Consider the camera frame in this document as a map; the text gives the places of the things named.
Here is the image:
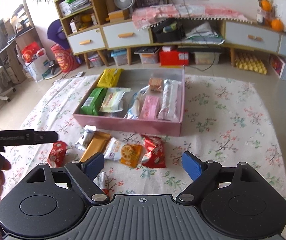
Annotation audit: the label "yellow egg tray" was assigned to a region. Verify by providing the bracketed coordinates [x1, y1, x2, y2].
[235, 53, 267, 75]

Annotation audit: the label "pink cardboard box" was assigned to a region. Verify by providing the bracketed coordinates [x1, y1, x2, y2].
[73, 68, 185, 137]

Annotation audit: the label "white shopping bag red items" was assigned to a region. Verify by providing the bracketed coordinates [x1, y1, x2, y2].
[22, 42, 50, 82]

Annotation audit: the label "golden brown snack packet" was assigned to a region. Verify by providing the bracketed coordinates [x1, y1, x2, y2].
[80, 131, 111, 163]

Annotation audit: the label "pink white cloth cover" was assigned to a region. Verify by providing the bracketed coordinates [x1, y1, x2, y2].
[132, 4, 252, 30]

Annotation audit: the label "purple hat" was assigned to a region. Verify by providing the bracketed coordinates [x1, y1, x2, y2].
[47, 20, 70, 49]

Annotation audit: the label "clear storage bin blue lid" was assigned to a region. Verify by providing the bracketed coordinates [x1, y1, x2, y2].
[111, 49, 128, 67]

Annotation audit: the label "large red candy packet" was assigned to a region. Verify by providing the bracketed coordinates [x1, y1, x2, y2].
[141, 135, 166, 168]

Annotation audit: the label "clear storage bin black lid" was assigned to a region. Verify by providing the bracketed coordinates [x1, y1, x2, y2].
[134, 47, 160, 64]

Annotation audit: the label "small red candy packet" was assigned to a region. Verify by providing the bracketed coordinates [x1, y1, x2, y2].
[47, 141, 68, 168]

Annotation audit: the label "cream white snack packet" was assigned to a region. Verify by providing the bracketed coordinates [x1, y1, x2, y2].
[100, 87, 131, 113]

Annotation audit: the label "upper orange fruit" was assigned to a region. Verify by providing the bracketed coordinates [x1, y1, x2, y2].
[259, 0, 272, 12]

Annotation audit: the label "floral tablecloth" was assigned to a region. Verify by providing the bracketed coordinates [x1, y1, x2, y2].
[1, 73, 286, 205]

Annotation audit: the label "silver blue snack packet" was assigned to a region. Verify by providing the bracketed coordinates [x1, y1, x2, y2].
[75, 125, 96, 151]

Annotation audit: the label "black bag on shelf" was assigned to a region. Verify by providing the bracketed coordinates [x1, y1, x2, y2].
[152, 18, 185, 43]

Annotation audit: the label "white wooden tv cabinet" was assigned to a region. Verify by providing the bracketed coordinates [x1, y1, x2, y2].
[55, 0, 286, 58]

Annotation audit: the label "red cardboard box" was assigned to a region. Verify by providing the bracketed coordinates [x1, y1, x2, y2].
[159, 50, 189, 66]

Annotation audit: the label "red round gift tin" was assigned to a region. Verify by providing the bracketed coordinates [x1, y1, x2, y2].
[51, 44, 80, 73]

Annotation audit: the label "pink snack packet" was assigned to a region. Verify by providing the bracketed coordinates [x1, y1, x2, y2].
[139, 95, 160, 120]

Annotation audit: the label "orange fruit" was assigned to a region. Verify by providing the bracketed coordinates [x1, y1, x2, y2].
[259, 0, 272, 12]
[271, 18, 284, 32]

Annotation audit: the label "green snack packet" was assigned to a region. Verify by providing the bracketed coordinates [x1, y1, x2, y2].
[80, 87, 107, 116]

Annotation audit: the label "brown biscuit packet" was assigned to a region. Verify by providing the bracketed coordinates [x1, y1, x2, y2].
[148, 77, 163, 93]

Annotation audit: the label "white orange lotus chips packet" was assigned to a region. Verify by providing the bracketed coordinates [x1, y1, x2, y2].
[103, 137, 142, 168]

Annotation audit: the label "clear white long packet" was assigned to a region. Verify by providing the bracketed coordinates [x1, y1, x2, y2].
[158, 79, 180, 121]

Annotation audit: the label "yellow snack packet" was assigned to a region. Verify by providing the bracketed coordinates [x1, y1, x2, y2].
[97, 68, 123, 88]

